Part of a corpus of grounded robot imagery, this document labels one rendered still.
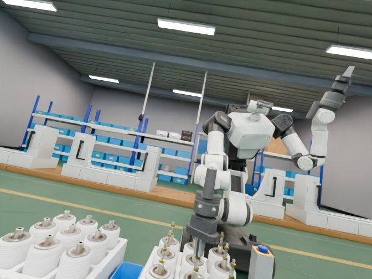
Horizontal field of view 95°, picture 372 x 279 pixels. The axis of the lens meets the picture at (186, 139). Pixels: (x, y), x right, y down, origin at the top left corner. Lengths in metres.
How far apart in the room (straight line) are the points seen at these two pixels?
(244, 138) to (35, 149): 3.40
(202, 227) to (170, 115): 9.00
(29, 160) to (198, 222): 3.36
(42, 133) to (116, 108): 6.98
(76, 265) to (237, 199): 0.83
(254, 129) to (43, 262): 1.07
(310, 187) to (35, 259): 3.22
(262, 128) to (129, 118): 9.20
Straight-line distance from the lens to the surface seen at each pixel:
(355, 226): 3.74
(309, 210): 3.39
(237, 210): 1.12
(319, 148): 1.15
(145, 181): 2.81
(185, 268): 0.81
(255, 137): 1.08
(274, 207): 3.06
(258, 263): 0.92
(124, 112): 10.17
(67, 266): 0.79
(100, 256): 0.90
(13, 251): 0.90
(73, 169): 3.28
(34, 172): 3.57
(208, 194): 0.57
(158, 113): 9.64
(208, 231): 0.63
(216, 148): 0.91
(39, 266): 0.85
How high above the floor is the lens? 0.62
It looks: 8 degrees up
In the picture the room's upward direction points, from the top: 11 degrees clockwise
